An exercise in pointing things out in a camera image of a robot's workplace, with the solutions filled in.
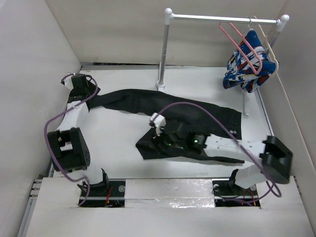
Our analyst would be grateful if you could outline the black trousers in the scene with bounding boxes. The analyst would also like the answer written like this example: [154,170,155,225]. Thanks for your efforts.
[91,89,244,164]

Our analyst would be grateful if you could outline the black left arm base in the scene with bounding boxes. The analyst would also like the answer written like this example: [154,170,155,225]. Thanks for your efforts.
[78,180,125,208]

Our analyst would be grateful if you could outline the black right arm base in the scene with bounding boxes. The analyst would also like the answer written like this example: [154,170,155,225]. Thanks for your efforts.
[212,180,260,207]

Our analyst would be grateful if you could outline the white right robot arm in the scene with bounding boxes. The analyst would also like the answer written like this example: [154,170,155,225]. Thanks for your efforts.
[150,116,293,195]

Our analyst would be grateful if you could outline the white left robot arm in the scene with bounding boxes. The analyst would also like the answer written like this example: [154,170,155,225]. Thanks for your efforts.
[44,74,110,196]

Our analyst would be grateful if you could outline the pink plastic hanger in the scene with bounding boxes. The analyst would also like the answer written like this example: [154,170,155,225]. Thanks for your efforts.
[218,21,264,76]

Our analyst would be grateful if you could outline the cream plastic hanger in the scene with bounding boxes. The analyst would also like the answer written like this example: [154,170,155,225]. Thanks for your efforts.
[246,24,279,78]

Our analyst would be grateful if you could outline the white metal clothes rack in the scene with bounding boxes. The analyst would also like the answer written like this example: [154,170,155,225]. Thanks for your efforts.
[155,7,290,118]

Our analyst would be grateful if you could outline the blue patterned garment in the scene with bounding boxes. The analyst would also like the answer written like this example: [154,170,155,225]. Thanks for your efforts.
[223,29,276,93]

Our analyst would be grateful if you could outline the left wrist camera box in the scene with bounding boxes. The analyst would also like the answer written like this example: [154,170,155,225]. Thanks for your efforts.
[63,74,74,90]

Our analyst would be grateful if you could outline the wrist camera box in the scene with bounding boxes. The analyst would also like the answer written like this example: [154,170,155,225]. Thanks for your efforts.
[63,74,74,90]
[149,113,166,138]

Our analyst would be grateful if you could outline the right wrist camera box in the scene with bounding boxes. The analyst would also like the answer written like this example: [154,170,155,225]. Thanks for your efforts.
[149,113,166,138]

